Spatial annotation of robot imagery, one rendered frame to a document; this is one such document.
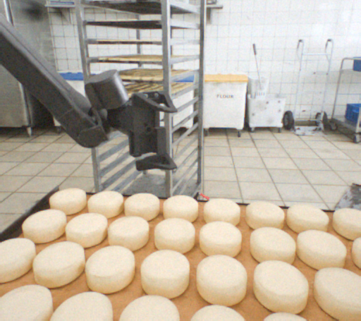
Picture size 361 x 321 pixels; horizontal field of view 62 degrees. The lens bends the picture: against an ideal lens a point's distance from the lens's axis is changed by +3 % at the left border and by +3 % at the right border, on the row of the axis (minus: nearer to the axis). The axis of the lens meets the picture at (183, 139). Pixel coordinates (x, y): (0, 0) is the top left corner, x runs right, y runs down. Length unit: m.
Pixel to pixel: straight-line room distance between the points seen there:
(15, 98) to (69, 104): 3.43
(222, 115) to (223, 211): 3.31
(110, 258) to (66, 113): 0.34
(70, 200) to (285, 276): 0.30
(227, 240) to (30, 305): 0.20
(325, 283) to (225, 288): 0.09
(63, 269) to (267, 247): 0.22
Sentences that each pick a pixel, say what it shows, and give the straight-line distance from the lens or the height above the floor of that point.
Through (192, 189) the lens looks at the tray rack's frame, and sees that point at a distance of 2.13.
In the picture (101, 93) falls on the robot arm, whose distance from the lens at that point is 0.59.
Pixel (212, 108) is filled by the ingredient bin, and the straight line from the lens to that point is 3.69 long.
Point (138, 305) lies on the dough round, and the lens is 0.30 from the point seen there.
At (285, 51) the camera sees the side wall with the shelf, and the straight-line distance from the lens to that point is 4.38.
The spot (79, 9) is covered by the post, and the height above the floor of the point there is 1.28.
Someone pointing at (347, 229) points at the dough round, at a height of 0.92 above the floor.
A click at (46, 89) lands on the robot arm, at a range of 0.61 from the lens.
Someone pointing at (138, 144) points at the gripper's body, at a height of 0.96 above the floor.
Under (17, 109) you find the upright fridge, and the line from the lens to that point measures 4.05.
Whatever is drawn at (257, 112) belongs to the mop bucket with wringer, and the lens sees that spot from 3.97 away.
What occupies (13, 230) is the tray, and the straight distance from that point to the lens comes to 0.47.
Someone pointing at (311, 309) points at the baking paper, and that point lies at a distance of 0.34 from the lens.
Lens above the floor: 1.14
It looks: 18 degrees down
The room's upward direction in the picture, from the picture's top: straight up
